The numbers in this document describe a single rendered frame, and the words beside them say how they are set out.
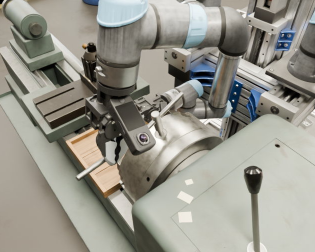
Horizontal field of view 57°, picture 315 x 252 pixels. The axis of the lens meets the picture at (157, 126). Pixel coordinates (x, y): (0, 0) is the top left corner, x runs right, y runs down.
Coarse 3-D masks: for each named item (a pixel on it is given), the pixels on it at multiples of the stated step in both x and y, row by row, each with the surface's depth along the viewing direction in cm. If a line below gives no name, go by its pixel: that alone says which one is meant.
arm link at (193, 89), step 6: (186, 84) 110; (192, 84) 110; (198, 84) 111; (180, 90) 107; (186, 90) 108; (192, 90) 109; (198, 90) 110; (186, 96) 108; (192, 96) 109; (198, 96) 112; (186, 102) 109; (192, 102) 112
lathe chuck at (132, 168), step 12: (168, 120) 80; (180, 120) 80; (192, 120) 82; (168, 132) 77; (180, 132) 77; (156, 144) 76; (168, 144) 75; (132, 156) 78; (144, 156) 76; (156, 156) 74; (120, 168) 82; (132, 168) 78; (144, 168) 75; (120, 180) 86; (132, 180) 78; (132, 192) 80
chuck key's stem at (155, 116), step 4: (152, 112) 71; (156, 112) 70; (152, 116) 70; (156, 116) 70; (156, 120) 71; (160, 120) 72; (156, 124) 72; (160, 124) 73; (156, 128) 74; (160, 128) 74; (160, 132) 76
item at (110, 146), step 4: (112, 140) 59; (108, 144) 59; (112, 144) 59; (108, 148) 59; (112, 148) 60; (108, 152) 60; (112, 152) 61; (108, 156) 61; (112, 156) 62; (108, 160) 62; (112, 160) 63; (112, 164) 64
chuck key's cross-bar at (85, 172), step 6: (180, 96) 74; (174, 102) 74; (168, 108) 73; (162, 114) 72; (150, 126) 71; (114, 150) 65; (96, 162) 62; (102, 162) 63; (90, 168) 61; (78, 174) 60; (84, 174) 61; (78, 180) 60
